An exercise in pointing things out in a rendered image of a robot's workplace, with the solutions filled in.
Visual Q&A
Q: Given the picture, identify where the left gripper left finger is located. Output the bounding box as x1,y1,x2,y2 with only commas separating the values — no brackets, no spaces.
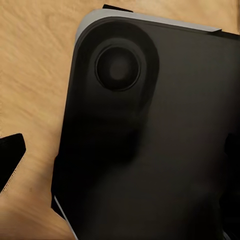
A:
0,133,26,193

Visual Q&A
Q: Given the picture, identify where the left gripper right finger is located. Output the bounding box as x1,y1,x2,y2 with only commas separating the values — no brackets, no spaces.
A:
224,133,240,173

